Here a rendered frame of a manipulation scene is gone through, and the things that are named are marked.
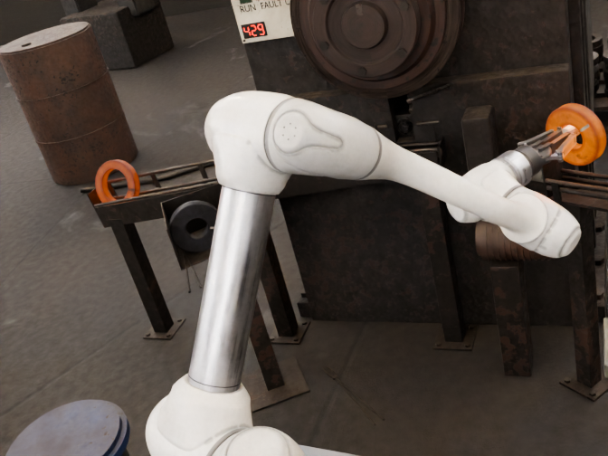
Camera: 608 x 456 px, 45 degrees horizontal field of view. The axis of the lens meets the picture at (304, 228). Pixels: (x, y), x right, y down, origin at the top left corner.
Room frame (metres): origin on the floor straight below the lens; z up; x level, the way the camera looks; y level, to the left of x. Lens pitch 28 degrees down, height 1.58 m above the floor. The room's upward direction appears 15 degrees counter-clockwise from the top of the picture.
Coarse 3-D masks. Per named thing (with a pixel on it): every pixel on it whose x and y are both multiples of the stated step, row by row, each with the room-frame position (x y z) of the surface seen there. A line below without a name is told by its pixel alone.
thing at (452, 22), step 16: (448, 0) 1.88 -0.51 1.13; (448, 16) 1.88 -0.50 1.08; (448, 32) 1.88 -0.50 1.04; (304, 48) 2.07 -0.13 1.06; (448, 48) 1.89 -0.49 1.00; (320, 64) 2.05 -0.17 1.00; (432, 64) 1.91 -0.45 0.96; (336, 80) 2.04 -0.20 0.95; (416, 80) 1.93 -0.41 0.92; (368, 96) 2.00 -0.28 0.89; (384, 96) 1.98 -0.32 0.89
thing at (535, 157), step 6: (516, 150) 1.51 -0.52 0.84; (522, 150) 1.50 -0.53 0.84; (528, 150) 1.50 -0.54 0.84; (534, 150) 1.50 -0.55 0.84; (546, 150) 1.51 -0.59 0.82; (528, 156) 1.48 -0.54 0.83; (534, 156) 1.48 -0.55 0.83; (540, 156) 1.50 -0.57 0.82; (546, 156) 1.49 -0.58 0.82; (534, 162) 1.48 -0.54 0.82; (540, 162) 1.48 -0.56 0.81; (546, 162) 1.49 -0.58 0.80; (534, 168) 1.47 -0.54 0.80; (540, 168) 1.49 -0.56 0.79; (534, 174) 1.48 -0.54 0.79
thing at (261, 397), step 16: (192, 192) 2.07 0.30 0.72; (208, 192) 2.07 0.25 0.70; (176, 208) 2.06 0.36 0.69; (192, 224) 2.06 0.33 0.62; (176, 256) 1.85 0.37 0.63; (192, 256) 1.91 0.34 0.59; (208, 256) 1.87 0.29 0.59; (256, 304) 1.95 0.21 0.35; (256, 320) 1.95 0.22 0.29; (256, 336) 1.94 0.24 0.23; (256, 352) 1.94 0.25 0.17; (272, 352) 1.95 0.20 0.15; (272, 368) 1.95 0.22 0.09; (288, 368) 2.03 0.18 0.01; (256, 384) 1.99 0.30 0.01; (272, 384) 1.94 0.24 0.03; (288, 384) 1.95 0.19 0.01; (304, 384) 1.93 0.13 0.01; (256, 400) 1.91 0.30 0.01; (272, 400) 1.89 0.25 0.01
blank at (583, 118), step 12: (564, 108) 1.60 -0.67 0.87; (576, 108) 1.58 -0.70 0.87; (552, 120) 1.63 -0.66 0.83; (564, 120) 1.60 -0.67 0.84; (576, 120) 1.57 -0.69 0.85; (588, 120) 1.54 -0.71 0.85; (600, 120) 1.55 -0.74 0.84; (588, 132) 1.54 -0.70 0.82; (600, 132) 1.53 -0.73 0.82; (576, 144) 1.61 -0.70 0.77; (588, 144) 1.55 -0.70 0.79; (600, 144) 1.52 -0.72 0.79; (576, 156) 1.58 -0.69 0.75; (588, 156) 1.55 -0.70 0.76; (600, 156) 1.55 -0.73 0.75
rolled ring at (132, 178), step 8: (112, 160) 2.54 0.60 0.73; (120, 160) 2.54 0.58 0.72; (104, 168) 2.55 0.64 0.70; (112, 168) 2.53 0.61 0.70; (120, 168) 2.51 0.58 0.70; (128, 168) 2.49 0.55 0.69; (96, 176) 2.56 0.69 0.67; (104, 176) 2.55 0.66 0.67; (128, 176) 2.48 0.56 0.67; (136, 176) 2.49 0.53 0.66; (96, 184) 2.55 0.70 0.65; (104, 184) 2.55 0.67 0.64; (128, 184) 2.47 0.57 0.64; (136, 184) 2.47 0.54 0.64; (104, 192) 2.53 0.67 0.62; (128, 192) 2.47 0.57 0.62; (136, 192) 2.46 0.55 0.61; (104, 200) 2.52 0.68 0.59; (112, 200) 2.50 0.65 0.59
